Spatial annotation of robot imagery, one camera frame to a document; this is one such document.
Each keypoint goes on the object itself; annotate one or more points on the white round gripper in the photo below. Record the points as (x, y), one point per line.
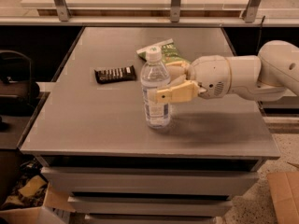
(209, 73)

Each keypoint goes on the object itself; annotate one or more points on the clear blue-labelled plastic bottle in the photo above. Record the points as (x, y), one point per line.
(154, 76)

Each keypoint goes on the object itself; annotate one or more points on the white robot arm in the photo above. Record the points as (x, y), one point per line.
(261, 77)

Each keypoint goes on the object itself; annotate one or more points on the green chip bag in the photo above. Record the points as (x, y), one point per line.
(170, 52)

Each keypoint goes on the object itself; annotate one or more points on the black snack bar wrapper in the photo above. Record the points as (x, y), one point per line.
(120, 74)

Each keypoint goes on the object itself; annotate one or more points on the grey drawer cabinet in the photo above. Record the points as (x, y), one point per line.
(95, 145)

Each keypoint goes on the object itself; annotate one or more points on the cardboard box right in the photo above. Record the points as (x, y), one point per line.
(284, 189)

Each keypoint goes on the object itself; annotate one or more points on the cardboard box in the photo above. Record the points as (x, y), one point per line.
(54, 210)
(284, 189)

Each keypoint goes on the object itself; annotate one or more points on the black office chair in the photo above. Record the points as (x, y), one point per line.
(18, 89)

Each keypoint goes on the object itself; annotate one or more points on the cardboard box bottom left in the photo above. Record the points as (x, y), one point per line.
(54, 210)

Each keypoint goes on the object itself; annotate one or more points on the middle metal bracket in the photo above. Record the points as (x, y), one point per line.
(175, 10)

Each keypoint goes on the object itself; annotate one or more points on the left metal bracket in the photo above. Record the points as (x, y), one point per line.
(62, 10)

